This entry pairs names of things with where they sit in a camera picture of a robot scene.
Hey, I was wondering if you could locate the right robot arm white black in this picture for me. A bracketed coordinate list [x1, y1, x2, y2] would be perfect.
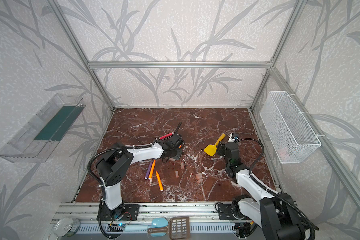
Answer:
[217, 140, 318, 240]

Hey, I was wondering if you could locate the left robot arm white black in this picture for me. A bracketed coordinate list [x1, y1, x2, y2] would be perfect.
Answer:
[87, 133, 185, 211]

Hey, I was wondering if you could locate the red capped pen far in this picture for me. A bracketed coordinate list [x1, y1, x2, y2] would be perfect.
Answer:
[159, 133, 174, 140]

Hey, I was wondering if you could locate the orange pen beside purple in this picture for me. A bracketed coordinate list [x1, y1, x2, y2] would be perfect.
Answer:
[149, 160, 156, 180]

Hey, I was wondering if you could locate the clear pen cap pair upper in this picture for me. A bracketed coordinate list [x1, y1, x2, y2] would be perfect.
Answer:
[196, 173, 203, 180]

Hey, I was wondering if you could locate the orange pen front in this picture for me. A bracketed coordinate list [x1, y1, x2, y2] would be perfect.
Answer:
[156, 171, 164, 192]

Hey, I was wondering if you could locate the yellow toy spatula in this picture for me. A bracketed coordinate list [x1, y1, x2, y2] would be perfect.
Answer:
[204, 133, 226, 157]

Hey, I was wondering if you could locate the light blue brush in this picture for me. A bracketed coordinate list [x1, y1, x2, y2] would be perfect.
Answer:
[124, 218, 169, 237]

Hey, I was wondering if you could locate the brown slotted spatula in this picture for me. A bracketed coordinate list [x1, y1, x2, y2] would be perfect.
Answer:
[169, 216, 191, 240]

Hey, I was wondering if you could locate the green circuit board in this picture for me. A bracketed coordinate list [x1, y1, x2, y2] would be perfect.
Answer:
[107, 223, 125, 233]

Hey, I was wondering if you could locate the metal tin can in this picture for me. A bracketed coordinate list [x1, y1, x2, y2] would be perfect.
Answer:
[54, 217, 80, 237]

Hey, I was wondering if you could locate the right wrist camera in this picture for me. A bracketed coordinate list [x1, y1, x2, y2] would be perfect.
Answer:
[228, 133, 240, 143]

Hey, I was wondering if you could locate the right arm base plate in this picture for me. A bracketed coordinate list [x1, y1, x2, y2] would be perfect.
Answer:
[215, 202, 243, 221]

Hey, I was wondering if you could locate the white wire mesh basket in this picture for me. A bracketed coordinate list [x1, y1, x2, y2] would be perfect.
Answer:
[260, 91, 322, 164]

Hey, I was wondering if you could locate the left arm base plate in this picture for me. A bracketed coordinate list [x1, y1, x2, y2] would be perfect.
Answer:
[97, 204, 140, 221]

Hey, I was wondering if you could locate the clear plastic wall tray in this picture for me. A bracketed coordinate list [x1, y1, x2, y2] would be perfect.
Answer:
[0, 94, 86, 163]

